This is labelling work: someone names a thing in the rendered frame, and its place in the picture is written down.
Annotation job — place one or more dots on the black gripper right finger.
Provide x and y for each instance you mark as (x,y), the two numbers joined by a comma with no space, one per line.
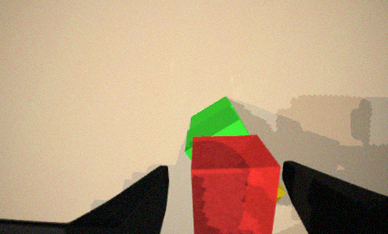
(328,205)

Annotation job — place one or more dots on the red block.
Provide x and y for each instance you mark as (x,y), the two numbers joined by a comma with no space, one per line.
(234,185)

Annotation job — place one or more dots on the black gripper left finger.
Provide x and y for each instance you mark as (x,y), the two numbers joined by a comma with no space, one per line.
(139,209)

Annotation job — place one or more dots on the green block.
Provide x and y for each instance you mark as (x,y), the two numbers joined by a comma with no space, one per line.
(211,110)
(223,123)

